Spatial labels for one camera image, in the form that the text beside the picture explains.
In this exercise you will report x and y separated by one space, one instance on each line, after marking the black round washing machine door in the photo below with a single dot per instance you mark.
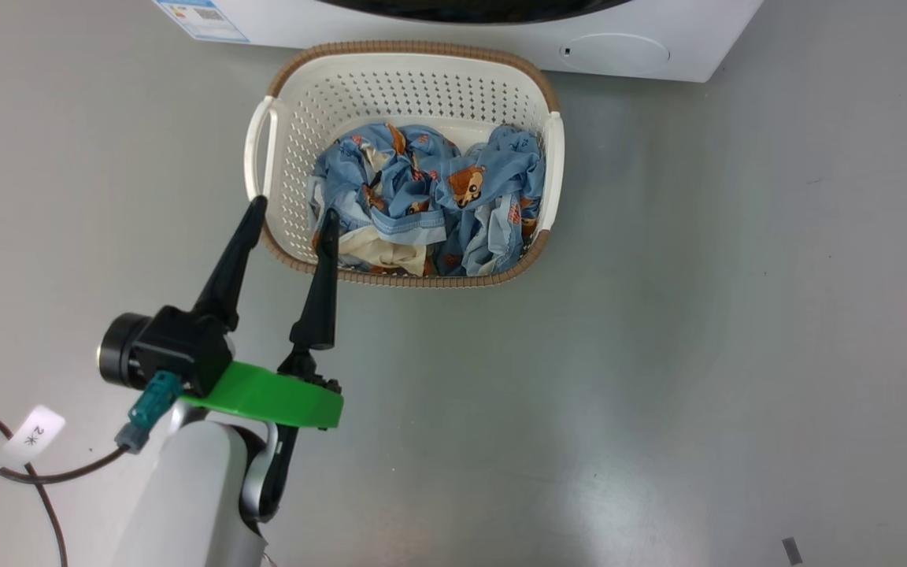
469 8

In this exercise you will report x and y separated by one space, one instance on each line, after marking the round white filter cover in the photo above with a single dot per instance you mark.
615 55

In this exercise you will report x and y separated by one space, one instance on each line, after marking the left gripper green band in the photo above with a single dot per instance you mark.
272 398

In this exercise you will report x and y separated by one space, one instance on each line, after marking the blue bear print garment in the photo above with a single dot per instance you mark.
430 193

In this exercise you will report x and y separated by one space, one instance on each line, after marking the grey floor tape piece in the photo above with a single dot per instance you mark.
792 551

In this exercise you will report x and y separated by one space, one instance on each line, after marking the cream perforated laundry basket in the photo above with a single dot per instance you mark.
390 87

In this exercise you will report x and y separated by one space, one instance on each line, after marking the blue energy label sticker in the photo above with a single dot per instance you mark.
205 17

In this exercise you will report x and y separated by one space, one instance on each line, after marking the white washing machine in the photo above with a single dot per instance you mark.
682 31

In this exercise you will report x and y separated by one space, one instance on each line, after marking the cream patterned garment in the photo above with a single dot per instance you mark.
379 253

